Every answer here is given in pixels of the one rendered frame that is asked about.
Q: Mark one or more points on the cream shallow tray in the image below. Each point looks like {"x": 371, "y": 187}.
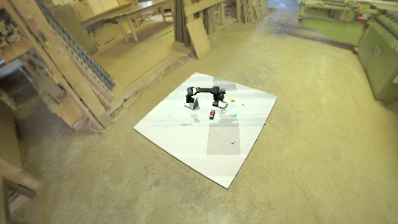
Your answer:
{"x": 223, "y": 104}

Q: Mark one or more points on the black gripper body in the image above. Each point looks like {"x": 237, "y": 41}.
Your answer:
{"x": 215, "y": 103}

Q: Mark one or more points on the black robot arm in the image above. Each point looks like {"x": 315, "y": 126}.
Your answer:
{"x": 214, "y": 90}

